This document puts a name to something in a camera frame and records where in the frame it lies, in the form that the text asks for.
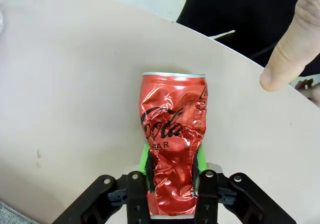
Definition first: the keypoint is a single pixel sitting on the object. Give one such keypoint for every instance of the person's left hand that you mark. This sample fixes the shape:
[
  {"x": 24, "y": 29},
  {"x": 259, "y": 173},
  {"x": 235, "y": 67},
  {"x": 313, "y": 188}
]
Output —
[{"x": 311, "y": 91}]

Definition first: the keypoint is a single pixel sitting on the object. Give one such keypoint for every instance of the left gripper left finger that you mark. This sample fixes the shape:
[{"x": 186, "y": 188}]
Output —
[{"x": 136, "y": 196}]

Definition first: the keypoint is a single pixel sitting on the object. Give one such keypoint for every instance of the person's right hand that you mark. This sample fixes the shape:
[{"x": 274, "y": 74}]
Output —
[{"x": 295, "y": 47}]

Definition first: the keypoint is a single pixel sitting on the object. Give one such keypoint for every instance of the crushed red cola can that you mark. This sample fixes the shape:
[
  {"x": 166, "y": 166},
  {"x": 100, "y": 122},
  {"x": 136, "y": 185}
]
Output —
[{"x": 172, "y": 109}]

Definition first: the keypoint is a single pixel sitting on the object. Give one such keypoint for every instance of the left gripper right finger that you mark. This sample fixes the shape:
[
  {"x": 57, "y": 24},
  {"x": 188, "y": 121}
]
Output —
[{"x": 208, "y": 196}]

